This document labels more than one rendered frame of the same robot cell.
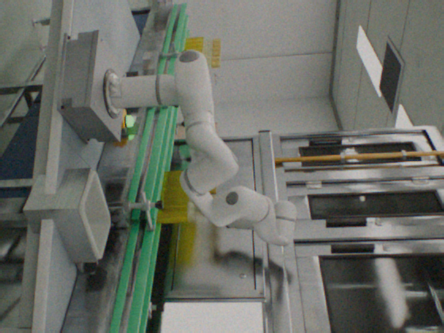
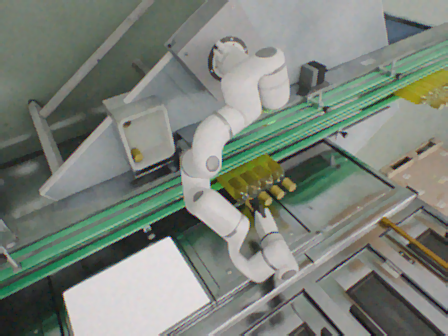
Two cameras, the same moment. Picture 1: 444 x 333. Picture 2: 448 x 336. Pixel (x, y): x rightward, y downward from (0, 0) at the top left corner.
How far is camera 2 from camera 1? 0.92 m
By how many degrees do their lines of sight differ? 37
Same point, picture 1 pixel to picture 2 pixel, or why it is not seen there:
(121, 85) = (227, 54)
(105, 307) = (109, 200)
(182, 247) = not seen: hidden behind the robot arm
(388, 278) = not seen: outside the picture
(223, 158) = (195, 155)
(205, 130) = (212, 123)
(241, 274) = (228, 269)
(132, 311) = (116, 217)
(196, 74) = (245, 69)
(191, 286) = (194, 243)
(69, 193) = (129, 109)
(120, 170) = not seen: hidden behind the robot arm
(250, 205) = (204, 214)
